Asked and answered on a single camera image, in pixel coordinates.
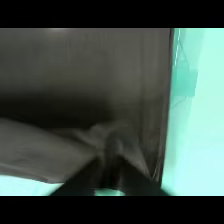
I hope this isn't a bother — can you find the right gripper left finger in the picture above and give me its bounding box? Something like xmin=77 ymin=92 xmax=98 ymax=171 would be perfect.
xmin=49 ymin=163 xmax=107 ymax=197

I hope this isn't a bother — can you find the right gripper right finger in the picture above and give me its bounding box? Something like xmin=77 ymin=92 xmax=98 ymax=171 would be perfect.
xmin=114 ymin=163 xmax=170 ymax=197

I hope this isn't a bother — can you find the dark grey garment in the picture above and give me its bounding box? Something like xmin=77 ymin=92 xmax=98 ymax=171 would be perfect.
xmin=0 ymin=28 xmax=176 ymax=193

